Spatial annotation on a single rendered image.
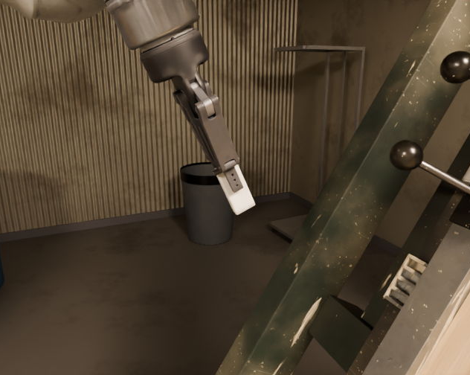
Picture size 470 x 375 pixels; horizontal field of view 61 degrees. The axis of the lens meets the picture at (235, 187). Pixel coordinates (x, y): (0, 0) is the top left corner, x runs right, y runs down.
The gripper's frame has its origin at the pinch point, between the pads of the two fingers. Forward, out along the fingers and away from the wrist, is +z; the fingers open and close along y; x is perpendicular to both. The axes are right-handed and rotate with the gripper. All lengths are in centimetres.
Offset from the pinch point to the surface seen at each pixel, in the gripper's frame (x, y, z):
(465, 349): -12.7, -21.2, 21.9
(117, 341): 74, 159, 121
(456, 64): -27.6, -11.0, -5.2
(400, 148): -18.0, -10.9, 0.9
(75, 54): 20, 350, -32
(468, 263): -18.5, -17.4, 15.2
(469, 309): -16.0, -19.2, 19.6
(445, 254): -18.1, -14.4, 15.3
